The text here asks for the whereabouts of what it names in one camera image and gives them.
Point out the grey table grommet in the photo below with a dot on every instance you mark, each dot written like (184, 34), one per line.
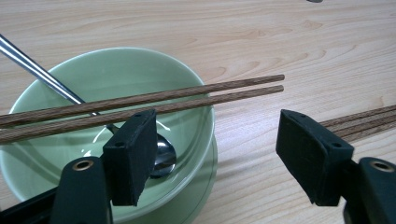
(314, 1)

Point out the metal spoon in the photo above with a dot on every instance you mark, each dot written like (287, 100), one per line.
(37, 71)

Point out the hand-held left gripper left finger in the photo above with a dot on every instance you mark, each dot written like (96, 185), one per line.
(130, 158)

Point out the green ceramic bowl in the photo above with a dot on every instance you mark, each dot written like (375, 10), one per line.
(124, 74)

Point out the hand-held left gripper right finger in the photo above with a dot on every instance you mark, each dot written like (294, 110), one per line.
(311, 155)

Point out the row of wooden chopsticks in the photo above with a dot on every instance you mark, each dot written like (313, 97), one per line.
(367, 123)

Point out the brown wooden chopstick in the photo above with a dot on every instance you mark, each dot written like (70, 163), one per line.
(218, 99)
(186, 90)

